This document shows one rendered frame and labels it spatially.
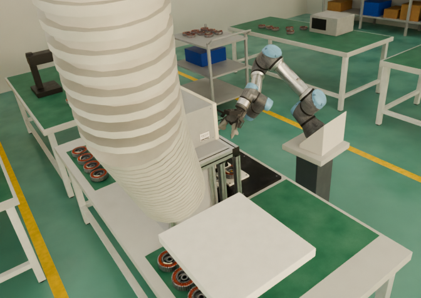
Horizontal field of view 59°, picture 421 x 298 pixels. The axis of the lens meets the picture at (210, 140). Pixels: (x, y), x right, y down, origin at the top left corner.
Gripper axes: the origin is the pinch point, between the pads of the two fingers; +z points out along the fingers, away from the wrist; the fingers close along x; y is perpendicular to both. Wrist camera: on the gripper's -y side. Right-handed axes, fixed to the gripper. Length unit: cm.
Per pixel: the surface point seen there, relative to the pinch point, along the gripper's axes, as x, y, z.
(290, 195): -41, 28, 13
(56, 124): 164, -2, 44
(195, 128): -9.1, -32.3, 9.7
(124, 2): -100, -145, 23
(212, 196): -21.9, -9.6, 34.7
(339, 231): -75, 23, 19
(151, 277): -27, -28, 79
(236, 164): -23.5, -6.9, 14.3
